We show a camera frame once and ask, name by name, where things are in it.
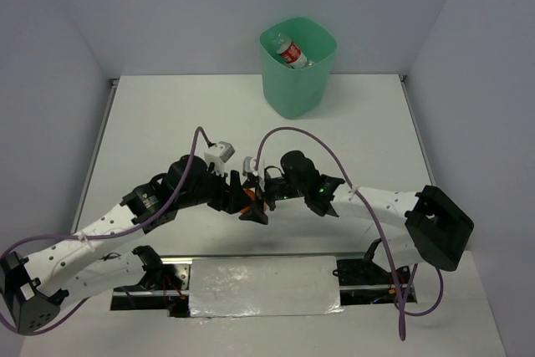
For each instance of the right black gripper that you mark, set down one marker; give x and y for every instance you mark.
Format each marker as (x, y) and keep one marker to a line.
(257, 213)

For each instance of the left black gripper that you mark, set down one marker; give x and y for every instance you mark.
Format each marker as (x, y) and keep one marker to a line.
(236, 192)

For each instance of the orange juice bottle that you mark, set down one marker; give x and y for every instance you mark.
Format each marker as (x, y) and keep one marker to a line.
(251, 193)

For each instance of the clear bottle red label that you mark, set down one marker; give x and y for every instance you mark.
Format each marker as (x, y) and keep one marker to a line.
(291, 54)

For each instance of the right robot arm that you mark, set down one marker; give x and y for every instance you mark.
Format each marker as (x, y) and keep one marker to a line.
(432, 228)

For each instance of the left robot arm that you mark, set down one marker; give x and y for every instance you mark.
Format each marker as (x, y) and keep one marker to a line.
(38, 286)

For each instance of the green plastic bin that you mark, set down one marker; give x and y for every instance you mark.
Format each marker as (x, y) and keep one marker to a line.
(293, 92)

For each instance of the silver tape panel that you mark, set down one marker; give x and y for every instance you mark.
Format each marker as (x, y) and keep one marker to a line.
(258, 287)

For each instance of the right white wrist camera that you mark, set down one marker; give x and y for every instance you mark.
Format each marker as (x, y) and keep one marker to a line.
(251, 171)

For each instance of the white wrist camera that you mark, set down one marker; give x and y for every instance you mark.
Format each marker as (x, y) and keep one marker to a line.
(251, 171)
(217, 155)

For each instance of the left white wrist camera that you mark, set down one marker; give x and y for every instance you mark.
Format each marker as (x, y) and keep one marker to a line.
(217, 155)

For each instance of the metal base rail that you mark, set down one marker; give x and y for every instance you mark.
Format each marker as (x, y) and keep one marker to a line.
(360, 283)

